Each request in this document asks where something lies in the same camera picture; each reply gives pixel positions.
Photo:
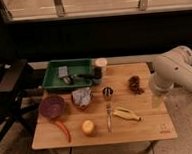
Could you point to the orange bowl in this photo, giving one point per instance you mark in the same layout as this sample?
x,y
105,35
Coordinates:
x,y
82,101

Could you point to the grey towel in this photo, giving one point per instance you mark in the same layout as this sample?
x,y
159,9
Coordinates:
x,y
82,91

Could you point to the white lidded cup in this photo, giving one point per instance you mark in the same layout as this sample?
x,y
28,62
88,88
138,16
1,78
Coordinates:
x,y
102,63

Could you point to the brown pine cone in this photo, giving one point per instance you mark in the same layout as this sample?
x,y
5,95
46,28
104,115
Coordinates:
x,y
134,85

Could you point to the black chair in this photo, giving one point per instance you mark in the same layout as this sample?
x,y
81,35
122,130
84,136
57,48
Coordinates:
x,y
11,94

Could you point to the purple bowl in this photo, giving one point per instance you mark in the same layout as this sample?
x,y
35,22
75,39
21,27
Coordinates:
x,y
52,106

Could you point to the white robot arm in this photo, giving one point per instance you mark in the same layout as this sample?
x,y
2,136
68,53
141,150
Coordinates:
x,y
174,66

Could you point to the wooden folding table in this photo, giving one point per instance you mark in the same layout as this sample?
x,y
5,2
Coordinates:
x,y
156,123

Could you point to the yellow apple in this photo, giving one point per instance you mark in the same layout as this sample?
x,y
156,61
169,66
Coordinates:
x,y
88,127

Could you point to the red chili pepper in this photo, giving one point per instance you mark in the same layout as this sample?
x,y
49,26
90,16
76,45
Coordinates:
x,y
61,125

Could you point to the dark tool in tray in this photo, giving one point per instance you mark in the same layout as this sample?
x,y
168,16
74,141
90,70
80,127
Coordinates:
x,y
72,77

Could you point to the grey sponge block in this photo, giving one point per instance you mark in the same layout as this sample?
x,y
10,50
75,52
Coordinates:
x,y
62,71

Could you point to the green plastic tray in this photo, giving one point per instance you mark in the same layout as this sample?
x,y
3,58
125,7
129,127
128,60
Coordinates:
x,y
52,83

